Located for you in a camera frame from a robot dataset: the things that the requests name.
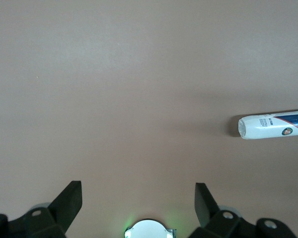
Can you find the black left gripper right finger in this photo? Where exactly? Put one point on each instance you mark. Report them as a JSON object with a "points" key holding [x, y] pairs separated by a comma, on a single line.
{"points": [[204, 205]]}

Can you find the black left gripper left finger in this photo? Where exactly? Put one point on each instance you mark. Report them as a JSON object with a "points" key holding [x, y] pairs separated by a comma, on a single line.
{"points": [[64, 205]]}

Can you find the brown table mat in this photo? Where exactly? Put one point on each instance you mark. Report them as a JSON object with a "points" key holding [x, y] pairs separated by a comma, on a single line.
{"points": [[114, 86]]}

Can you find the white tennis ball can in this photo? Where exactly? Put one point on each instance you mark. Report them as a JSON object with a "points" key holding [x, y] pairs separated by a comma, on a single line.
{"points": [[263, 126]]}

